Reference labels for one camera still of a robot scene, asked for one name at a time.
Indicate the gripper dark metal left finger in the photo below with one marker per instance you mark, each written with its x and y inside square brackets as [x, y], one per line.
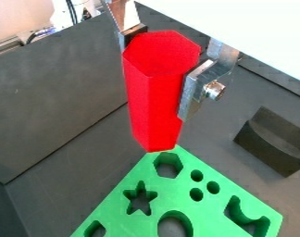
[126, 35]

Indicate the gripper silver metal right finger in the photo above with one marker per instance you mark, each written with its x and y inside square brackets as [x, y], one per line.
[202, 83]

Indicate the red hexagonal prism peg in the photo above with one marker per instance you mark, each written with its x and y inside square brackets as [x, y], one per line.
[157, 59]

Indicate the green shape sorter board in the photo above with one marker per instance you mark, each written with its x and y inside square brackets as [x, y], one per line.
[174, 185]

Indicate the aluminium frame rail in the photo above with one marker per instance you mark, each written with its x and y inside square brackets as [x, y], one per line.
[15, 42]

